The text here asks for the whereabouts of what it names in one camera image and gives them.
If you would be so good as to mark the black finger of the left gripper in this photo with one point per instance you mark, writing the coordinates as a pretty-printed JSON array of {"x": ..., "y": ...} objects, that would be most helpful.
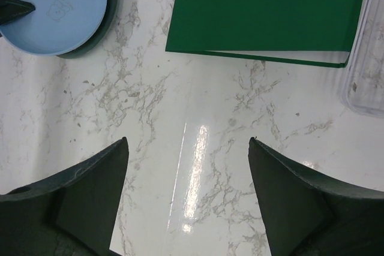
[{"x": 12, "y": 10}]

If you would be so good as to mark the light blue plastic plate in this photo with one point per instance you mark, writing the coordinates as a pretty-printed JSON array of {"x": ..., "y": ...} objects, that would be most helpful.
[{"x": 55, "y": 27}]

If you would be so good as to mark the grey-green ceramic plate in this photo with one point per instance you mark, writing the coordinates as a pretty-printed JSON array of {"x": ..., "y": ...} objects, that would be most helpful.
[{"x": 111, "y": 11}]

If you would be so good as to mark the green ring binder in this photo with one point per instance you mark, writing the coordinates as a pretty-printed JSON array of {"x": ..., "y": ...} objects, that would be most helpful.
[{"x": 307, "y": 32}]

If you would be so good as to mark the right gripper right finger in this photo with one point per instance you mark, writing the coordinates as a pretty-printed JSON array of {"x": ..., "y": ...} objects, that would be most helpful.
[{"x": 306, "y": 212}]

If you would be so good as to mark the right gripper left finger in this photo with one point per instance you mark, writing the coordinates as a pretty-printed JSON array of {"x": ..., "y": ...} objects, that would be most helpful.
[{"x": 72, "y": 212}]

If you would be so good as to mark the white wire dish rack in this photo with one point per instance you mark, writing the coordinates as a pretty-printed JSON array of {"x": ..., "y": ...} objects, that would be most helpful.
[{"x": 361, "y": 86}]

